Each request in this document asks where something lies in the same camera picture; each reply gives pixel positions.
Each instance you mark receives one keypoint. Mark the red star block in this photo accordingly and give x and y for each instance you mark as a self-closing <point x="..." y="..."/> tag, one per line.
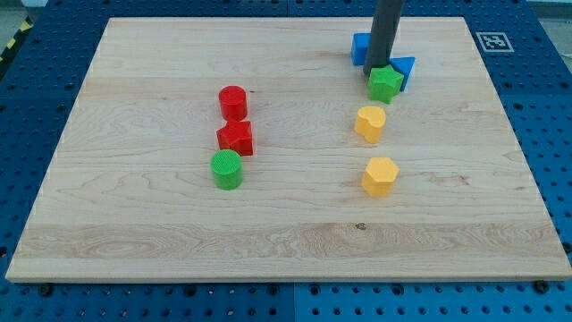
<point x="237" y="136"/>

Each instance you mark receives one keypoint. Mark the green cylinder block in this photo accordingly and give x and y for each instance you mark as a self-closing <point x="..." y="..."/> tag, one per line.
<point x="226" y="167"/>

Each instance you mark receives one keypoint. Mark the red cylinder block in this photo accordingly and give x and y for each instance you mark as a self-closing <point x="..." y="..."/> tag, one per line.
<point x="233" y="103"/>

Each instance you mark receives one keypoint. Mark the yellow heart block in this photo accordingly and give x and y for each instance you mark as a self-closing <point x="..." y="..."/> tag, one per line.
<point x="370" y="122"/>

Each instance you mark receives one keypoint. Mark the yellow hexagon block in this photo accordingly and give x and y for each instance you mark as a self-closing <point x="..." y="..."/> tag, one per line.
<point x="379" y="176"/>

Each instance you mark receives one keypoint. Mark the green star block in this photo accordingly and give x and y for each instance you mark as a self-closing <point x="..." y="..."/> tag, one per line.
<point x="384" y="83"/>

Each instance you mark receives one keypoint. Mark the blue cube block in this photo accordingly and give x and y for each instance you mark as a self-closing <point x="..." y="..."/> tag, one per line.
<point x="359" y="47"/>

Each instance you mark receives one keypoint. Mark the blue triangle block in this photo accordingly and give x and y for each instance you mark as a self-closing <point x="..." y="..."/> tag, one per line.
<point x="403" y="65"/>

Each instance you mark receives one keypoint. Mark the light wooden board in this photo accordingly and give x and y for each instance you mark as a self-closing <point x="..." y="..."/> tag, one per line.
<point x="129" y="196"/>

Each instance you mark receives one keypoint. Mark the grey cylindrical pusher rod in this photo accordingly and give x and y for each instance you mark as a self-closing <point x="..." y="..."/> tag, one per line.
<point x="382" y="34"/>

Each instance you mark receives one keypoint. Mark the white fiducial marker tag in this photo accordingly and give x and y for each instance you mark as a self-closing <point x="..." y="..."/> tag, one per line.
<point x="494" y="42"/>

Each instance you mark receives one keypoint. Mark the yellow black hazard tape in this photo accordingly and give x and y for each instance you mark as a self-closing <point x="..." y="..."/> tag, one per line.
<point x="16" y="42"/>

